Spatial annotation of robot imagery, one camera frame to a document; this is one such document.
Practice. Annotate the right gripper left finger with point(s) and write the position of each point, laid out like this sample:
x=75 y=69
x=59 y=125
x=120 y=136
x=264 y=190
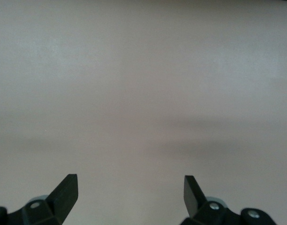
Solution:
x=63 y=194

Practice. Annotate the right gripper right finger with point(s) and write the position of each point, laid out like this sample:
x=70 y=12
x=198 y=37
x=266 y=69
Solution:
x=192 y=199

